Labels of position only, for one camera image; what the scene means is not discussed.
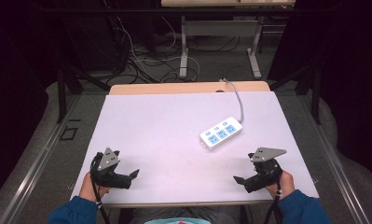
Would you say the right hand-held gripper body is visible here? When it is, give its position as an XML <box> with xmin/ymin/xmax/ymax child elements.
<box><xmin>243</xmin><ymin>147</ymin><xmax>288</xmax><ymax>194</ymax></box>

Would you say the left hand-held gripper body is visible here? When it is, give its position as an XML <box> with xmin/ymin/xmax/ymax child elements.
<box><xmin>90</xmin><ymin>147</ymin><xmax>133</xmax><ymax>190</ymax></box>

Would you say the white power strip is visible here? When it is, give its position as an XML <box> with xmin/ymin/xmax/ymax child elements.
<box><xmin>200</xmin><ymin>116</ymin><xmax>244</xmax><ymax>151</ymax></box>

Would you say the person's left hand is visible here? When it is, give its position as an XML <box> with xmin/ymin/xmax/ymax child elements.
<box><xmin>78</xmin><ymin>172</ymin><xmax>110</xmax><ymax>203</ymax></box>

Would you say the person's right hand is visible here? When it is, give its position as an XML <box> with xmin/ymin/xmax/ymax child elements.
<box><xmin>265</xmin><ymin>170</ymin><xmax>296</xmax><ymax>201</ymax></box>

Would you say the white table mat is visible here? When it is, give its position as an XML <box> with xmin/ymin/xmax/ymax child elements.
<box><xmin>69</xmin><ymin>91</ymin><xmax>320</xmax><ymax>206</ymax></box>

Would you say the person's torso clothing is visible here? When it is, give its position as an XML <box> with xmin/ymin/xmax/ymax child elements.
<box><xmin>129</xmin><ymin>206</ymin><xmax>242</xmax><ymax>224</ymax></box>

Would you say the wooden table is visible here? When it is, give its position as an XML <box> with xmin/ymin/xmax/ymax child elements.
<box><xmin>108</xmin><ymin>80</ymin><xmax>271</xmax><ymax>96</ymax></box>

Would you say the black metal stand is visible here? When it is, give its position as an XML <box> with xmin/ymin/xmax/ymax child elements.
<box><xmin>55</xmin><ymin>61</ymin><xmax>112</xmax><ymax>124</ymax></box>
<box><xmin>268</xmin><ymin>60</ymin><xmax>324</xmax><ymax>126</ymax></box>

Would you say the white desk with metal legs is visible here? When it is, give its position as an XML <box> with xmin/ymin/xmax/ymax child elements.
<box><xmin>160</xmin><ymin>0</ymin><xmax>297</xmax><ymax>80</ymax></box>

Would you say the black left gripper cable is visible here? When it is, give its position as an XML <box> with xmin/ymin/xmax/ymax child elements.
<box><xmin>90</xmin><ymin>152</ymin><xmax>112</xmax><ymax>224</ymax></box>

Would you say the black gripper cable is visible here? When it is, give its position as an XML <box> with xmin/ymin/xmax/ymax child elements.
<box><xmin>90</xmin><ymin>152</ymin><xmax>112</xmax><ymax>224</ymax></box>
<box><xmin>262</xmin><ymin>182</ymin><xmax>283</xmax><ymax>224</ymax></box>

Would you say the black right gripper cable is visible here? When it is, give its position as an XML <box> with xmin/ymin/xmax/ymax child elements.
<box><xmin>262</xmin><ymin>182</ymin><xmax>283</xmax><ymax>224</ymax></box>

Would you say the metal floor rail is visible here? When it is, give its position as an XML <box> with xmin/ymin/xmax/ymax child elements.
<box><xmin>0</xmin><ymin>92</ymin><xmax>83</xmax><ymax>224</ymax></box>
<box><xmin>297</xmin><ymin>92</ymin><xmax>372</xmax><ymax>224</ymax></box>

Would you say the grey power strip cable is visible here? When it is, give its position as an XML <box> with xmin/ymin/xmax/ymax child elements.
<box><xmin>218</xmin><ymin>77</ymin><xmax>245</xmax><ymax>124</ymax></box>

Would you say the tangle of floor cables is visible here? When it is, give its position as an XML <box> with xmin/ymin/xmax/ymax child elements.
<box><xmin>103</xmin><ymin>0</ymin><xmax>203</xmax><ymax>85</ymax></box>

